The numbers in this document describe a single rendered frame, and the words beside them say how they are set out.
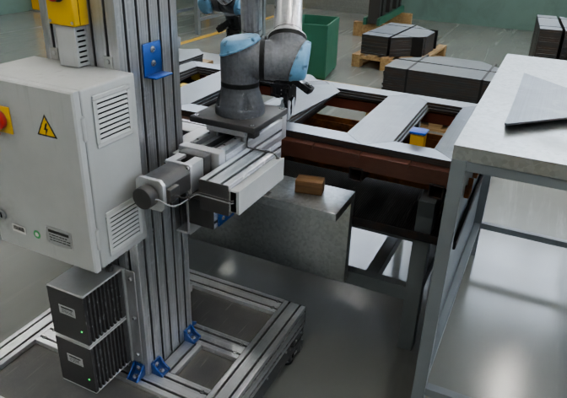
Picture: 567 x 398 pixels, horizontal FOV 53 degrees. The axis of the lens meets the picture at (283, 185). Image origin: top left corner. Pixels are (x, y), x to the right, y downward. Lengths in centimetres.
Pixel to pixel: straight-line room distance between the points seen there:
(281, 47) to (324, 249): 87
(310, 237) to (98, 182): 103
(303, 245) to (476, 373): 84
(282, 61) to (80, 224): 71
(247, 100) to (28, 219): 68
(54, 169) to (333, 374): 135
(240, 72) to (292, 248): 86
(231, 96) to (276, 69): 15
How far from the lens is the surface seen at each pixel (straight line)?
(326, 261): 224
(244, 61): 167
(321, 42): 609
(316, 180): 205
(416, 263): 223
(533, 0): 1029
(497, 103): 202
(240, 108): 169
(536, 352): 264
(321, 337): 246
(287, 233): 226
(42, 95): 139
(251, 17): 203
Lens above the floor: 159
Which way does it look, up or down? 26 degrees down
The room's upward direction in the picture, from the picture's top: 2 degrees clockwise
